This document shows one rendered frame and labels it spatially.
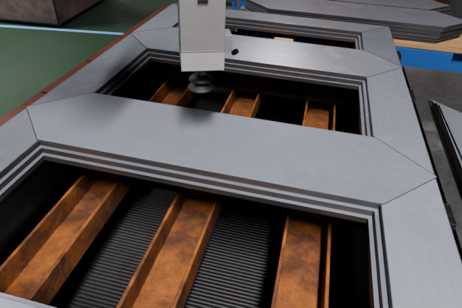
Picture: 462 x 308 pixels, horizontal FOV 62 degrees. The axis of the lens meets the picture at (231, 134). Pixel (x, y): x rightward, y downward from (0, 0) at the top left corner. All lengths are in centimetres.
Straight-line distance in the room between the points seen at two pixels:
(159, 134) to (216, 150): 11
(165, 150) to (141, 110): 14
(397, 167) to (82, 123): 55
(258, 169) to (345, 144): 18
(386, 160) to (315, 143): 12
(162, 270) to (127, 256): 21
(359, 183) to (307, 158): 9
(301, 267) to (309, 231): 8
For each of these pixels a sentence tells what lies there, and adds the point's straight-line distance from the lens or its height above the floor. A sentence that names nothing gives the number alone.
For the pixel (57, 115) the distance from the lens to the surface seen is 79.
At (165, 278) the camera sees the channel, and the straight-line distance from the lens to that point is 68.
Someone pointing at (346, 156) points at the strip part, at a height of 85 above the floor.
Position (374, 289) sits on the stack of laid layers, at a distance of 53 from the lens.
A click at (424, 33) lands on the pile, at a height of 82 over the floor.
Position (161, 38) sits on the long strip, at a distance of 113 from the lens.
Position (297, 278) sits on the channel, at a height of 68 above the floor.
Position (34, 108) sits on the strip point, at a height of 84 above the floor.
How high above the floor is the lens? 123
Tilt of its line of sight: 34 degrees down
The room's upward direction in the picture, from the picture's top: 3 degrees clockwise
